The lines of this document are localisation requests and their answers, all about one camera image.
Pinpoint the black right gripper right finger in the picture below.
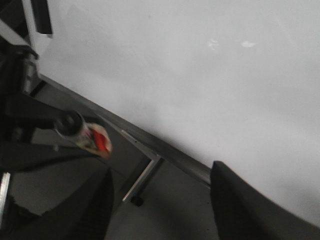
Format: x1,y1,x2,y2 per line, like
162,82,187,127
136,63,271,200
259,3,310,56
210,161,320,240

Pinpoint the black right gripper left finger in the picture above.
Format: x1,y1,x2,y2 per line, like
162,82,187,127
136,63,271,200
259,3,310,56
0,158,114,240

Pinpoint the white black whiteboard marker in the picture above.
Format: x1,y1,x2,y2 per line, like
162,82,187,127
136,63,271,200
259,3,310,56
54,110,113,159

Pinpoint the grey aluminium whiteboard tray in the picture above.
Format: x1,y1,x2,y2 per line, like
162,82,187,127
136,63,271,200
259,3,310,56
32,73,211,187

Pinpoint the white glossy whiteboard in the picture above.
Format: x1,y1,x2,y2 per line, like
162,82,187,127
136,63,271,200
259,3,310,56
33,0,320,225

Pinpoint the grey metal stand leg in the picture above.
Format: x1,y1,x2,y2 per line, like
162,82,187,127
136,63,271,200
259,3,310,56
122,155,163,207

